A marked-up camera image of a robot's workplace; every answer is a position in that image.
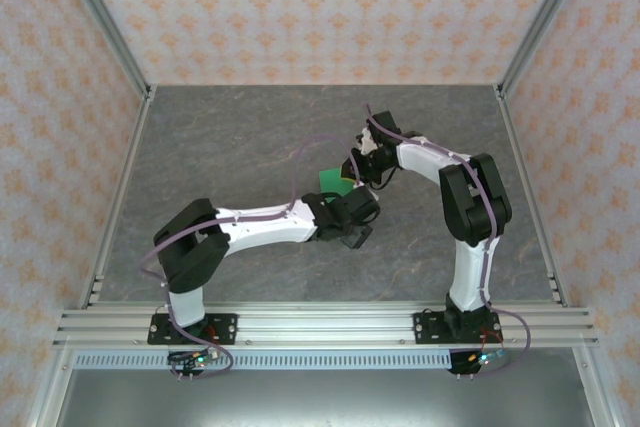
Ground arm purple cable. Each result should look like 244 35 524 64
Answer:
138 133 360 381
364 103 532 378

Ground slotted grey cable duct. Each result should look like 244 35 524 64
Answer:
73 351 449 371

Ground grey metal sheet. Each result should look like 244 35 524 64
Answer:
54 369 594 427

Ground green cloth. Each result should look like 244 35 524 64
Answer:
318 168 356 198

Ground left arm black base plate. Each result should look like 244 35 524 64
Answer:
146 313 239 347

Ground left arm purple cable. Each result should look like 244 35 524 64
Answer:
138 133 360 381

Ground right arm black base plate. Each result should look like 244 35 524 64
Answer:
412 311 504 347

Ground wide aluminium mounting beam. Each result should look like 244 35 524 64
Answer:
52 301 600 348

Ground aluminium table side rail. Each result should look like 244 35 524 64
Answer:
79 86 157 308
492 86 571 308

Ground aluminium frame post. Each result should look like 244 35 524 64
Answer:
497 0 596 98
52 0 154 98

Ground short aluminium frame strut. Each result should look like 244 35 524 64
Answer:
27 346 76 427
572 346 619 427

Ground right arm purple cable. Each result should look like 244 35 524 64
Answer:
364 103 532 378

